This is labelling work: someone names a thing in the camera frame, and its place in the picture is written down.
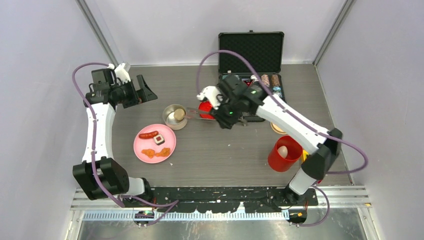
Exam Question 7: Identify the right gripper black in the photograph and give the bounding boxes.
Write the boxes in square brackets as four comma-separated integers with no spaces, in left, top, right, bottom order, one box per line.
[208,95,241,129]

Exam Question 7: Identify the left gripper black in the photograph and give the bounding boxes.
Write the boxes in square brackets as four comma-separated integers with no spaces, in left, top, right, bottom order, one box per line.
[112,75,158,109]

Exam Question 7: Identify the metal serving tongs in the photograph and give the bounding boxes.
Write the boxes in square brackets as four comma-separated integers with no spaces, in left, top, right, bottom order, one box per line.
[185,106,251,127]

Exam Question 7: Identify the beige round bun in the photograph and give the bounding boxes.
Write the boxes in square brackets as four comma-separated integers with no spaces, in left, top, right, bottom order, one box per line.
[173,108,186,122]

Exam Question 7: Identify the sushi roll piece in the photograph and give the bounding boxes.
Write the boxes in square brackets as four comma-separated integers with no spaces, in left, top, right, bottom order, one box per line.
[153,133,165,146]

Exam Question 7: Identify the white egg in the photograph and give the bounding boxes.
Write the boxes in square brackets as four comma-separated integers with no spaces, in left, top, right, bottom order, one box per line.
[277,145,288,158]

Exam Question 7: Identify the red plastic cup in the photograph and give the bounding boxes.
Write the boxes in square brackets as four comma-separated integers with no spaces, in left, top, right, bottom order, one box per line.
[267,135,303,172]

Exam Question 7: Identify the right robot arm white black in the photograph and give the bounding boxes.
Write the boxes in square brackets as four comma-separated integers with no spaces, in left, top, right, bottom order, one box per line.
[197,74,343,205]

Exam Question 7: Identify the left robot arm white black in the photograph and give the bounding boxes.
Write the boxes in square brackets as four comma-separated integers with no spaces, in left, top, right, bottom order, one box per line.
[72,62,158,207]

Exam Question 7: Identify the round steel lunch box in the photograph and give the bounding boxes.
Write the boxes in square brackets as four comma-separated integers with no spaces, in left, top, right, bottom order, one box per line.
[162,104,188,131]

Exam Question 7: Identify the red lid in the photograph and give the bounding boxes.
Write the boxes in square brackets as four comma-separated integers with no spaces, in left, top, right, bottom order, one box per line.
[198,101,215,120]

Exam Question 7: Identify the red sausage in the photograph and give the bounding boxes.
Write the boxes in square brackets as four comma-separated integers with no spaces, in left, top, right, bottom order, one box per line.
[138,131,159,139]

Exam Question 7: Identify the pink plate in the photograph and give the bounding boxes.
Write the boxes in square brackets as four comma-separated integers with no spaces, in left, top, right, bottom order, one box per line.
[133,124,177,164]

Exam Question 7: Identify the beige round lid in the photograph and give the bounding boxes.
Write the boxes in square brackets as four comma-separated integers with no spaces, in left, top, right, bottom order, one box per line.
[270,122,287,135]

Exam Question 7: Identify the fried chicken nugget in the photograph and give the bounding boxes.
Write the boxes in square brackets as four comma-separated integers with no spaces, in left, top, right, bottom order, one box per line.
[141,149,156,159]

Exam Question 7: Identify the fried chicken drumstick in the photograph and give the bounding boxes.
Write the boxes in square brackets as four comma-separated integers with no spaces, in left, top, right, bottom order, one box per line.
[155,147,171,157]

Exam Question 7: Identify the black poker chip case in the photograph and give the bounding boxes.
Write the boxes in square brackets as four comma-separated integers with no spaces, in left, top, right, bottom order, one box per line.
[218,30,286,101]

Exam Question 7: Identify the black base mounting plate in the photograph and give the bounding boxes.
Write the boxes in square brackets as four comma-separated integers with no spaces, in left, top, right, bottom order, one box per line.
[139,186,318,214]

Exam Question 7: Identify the yellow red toy block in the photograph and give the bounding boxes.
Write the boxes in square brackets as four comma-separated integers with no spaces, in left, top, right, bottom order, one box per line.
[300,150,309,164]

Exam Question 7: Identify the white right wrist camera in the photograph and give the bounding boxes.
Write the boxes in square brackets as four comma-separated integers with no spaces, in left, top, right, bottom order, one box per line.
[196,86,221,110]

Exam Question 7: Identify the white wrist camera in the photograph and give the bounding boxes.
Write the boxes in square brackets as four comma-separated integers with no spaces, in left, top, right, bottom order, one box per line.
[107,62,132,84]
[196,86,221,110]

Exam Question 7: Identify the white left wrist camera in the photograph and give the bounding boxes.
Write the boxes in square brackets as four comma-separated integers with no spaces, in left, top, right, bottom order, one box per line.
[107,62,132,84]

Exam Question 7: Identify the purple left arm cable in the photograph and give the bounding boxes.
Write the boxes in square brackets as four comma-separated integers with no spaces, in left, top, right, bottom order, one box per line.
[72,62,180,228]

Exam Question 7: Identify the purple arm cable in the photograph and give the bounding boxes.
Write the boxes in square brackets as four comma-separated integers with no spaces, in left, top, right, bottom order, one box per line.
[72,62,180,228]
[195,49,369,228]

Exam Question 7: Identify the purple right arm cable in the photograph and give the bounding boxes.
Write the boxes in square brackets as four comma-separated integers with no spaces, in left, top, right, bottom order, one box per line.
[195,49,369,228]

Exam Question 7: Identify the toothed aluminium rail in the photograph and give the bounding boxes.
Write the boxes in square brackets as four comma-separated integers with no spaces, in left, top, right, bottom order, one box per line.
[82,209,290,222]

